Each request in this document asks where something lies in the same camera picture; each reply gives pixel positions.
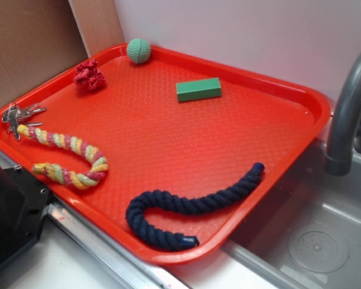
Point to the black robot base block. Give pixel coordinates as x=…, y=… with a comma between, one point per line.
x=24, y=203

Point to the silver keys bunch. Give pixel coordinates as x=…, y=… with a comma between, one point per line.
x=14, y=116

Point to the red plastic tray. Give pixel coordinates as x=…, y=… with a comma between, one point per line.
x=153, y=141

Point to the green rectangular block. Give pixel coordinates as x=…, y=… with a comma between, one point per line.
x=197, y=90

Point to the green textured ball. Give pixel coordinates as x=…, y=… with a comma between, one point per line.
x=138, y=51

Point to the red crumpled scrunchie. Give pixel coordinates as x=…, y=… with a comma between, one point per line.
x=88, y=77

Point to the grey toy sink basin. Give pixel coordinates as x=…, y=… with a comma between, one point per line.
x=306, y=232

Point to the grey toy faucet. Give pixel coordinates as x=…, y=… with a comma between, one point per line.
x=345, y=130

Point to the brown cardboard panel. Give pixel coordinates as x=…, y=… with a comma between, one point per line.
x=41, y=39

